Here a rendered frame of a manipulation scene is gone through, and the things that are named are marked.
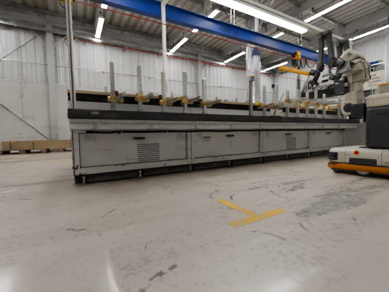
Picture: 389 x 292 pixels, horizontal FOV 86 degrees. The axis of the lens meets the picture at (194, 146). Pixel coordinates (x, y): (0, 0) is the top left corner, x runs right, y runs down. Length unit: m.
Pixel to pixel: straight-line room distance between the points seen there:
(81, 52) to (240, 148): 7.93
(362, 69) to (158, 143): 2.35
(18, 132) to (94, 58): 3.80
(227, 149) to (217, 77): 9.11
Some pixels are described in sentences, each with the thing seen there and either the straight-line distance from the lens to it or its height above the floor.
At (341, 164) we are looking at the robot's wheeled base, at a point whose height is 0.11.
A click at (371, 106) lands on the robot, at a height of 0.70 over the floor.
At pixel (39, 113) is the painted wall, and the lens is 9.30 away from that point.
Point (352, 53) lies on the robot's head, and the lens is 3.04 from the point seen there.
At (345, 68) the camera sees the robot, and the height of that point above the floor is 1.14.
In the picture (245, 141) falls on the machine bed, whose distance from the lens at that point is 3.15.
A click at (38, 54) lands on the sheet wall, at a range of 9.74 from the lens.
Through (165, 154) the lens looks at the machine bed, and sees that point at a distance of 2.47.
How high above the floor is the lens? 0.46
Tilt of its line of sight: 3 degrees down
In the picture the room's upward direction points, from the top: 1 degrees counter-clockwise
